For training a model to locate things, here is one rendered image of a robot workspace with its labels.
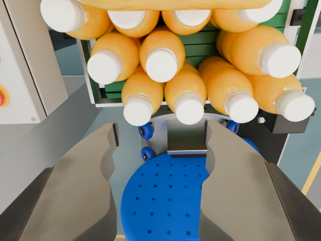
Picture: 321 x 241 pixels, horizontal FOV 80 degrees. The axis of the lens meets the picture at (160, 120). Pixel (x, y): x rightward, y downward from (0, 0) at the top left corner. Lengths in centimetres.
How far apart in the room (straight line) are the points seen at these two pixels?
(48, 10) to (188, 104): 19
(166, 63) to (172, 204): 25
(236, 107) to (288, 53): 8
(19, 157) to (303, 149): 197
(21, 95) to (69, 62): 121
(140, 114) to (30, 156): 68
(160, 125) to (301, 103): 30
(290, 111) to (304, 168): 192
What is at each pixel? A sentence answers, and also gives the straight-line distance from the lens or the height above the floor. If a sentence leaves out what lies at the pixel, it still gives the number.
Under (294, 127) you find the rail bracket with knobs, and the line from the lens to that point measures 49.
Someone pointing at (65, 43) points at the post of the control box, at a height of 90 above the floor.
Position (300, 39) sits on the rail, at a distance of 46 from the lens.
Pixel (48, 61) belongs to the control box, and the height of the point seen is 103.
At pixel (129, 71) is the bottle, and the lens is 30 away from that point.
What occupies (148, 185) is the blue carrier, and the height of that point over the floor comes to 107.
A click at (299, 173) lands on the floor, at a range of 225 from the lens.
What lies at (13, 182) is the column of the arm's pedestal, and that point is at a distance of 85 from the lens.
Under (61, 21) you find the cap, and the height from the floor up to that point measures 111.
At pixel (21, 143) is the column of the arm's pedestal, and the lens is 86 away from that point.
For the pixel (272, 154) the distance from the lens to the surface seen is 175.
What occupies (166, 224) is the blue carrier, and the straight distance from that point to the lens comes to 36.
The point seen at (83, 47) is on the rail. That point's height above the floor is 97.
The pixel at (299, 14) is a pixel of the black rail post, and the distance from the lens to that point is 51.
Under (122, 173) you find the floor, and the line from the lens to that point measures 194.
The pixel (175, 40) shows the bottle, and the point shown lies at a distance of 29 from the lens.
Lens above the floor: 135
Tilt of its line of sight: 61 degrees down
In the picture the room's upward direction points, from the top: 177 degrees counter-clockwise
